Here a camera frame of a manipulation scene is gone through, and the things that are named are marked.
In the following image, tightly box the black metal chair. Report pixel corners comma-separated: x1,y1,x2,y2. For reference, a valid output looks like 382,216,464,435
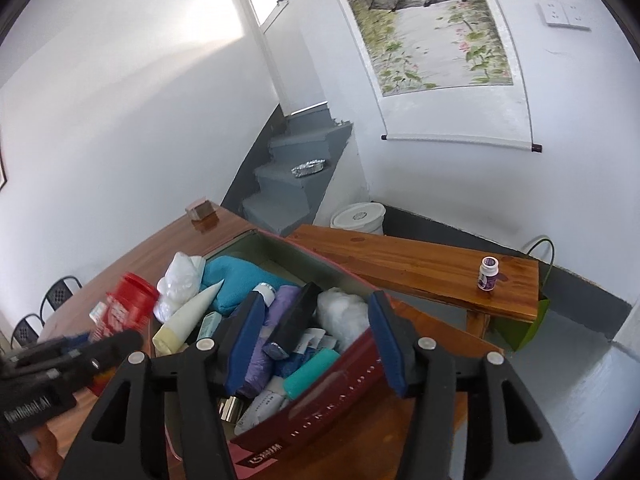
10,312,43,351
39,275,83,326

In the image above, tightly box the clear plastic bag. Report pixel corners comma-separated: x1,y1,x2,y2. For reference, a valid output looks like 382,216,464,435
315,287,372,353

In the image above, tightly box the blue white sachet bundle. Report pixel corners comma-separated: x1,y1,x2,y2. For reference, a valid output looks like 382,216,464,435
234,327,341,436

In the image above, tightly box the hanging scroll painting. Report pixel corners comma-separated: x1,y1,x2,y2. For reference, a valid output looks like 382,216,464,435
320,0,543,153

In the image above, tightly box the small purple label bottle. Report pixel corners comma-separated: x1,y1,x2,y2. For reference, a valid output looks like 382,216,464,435
476,256,500,291

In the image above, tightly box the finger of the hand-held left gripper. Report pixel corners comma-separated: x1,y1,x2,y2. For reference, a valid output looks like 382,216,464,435
52,329,144,395
10,332,92,367

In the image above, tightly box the foil tray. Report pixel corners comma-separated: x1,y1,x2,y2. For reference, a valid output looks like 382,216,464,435
291,158,327,178

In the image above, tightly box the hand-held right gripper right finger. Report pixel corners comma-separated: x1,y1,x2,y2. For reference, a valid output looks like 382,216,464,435
368,290,581,480

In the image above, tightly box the cream tube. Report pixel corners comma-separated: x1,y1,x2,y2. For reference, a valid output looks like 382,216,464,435
151,280,224,356

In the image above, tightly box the teal packet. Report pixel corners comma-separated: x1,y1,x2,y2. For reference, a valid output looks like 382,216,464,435
282,347,342,401

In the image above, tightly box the white wall socket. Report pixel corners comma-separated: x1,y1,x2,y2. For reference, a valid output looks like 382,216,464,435
537,0,591,30

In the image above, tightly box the small card box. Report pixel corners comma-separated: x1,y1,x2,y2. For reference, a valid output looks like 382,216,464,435
185,200,217,221

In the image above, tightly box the teal cloth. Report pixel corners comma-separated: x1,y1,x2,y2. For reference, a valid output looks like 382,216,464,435
200,256,303,317

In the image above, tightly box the white plastic bucket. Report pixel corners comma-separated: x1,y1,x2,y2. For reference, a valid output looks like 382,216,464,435
330,202,387,236

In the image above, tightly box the rose gold cosmetic tube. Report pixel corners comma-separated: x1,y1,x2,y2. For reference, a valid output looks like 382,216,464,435
218,395,247,423

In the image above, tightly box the white plastic bag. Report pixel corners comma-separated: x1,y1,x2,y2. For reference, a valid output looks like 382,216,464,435
156,251,207,323

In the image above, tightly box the wooden bench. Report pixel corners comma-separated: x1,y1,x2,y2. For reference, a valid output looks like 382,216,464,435
286,224,541,338

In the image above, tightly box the grey cabinet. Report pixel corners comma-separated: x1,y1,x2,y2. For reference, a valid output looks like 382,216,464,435
241,105,354,238

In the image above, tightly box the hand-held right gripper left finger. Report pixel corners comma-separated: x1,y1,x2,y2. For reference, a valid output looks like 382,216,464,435
55,291,267,480

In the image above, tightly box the pale green small tube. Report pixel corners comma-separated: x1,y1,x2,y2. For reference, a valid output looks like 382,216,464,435
196,311,223,343

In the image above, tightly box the red snack canister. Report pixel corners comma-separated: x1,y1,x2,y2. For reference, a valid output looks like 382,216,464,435
90,272,160,396

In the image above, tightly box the red tin box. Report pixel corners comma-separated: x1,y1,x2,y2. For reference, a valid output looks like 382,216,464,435
162,228,401,480

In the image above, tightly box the wooden desktop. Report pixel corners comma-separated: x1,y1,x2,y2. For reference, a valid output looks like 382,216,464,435
37,201,503,480

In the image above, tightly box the purple packet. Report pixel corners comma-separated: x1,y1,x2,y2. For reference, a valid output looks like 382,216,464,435
235,285,303,398

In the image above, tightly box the green bag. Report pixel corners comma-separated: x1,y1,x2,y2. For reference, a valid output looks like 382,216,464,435
492,236,556,353

